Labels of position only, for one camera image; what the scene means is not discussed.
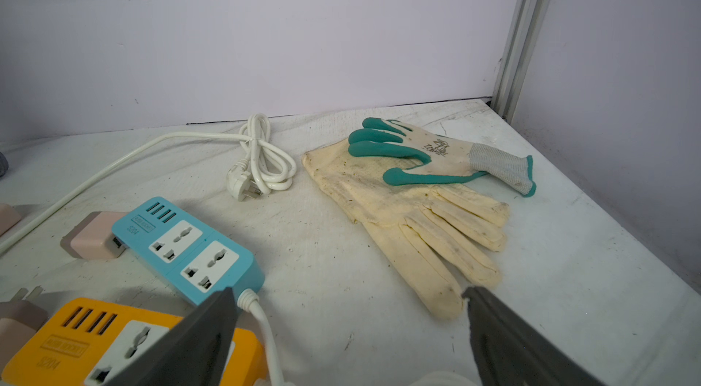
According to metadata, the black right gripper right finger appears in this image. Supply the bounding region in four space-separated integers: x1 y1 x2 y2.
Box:
462 287 602 385

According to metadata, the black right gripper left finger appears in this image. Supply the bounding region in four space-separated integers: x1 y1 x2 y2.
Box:
105 288 238 385

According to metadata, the small blue power strip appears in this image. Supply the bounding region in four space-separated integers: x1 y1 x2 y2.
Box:
111 197 265 306

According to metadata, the orange power strip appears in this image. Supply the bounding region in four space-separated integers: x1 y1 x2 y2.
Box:
1 298 284 385

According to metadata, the pink usb charger plug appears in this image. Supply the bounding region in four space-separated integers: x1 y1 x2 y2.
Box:
60 212 127 260

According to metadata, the beige work glove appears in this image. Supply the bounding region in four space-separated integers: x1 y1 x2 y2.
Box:
302 141 510 320

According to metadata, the green grey work glove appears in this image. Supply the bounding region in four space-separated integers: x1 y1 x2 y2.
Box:
348 118 537 197

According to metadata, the white cable far right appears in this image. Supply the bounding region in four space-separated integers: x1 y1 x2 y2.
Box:
0 113 299 256

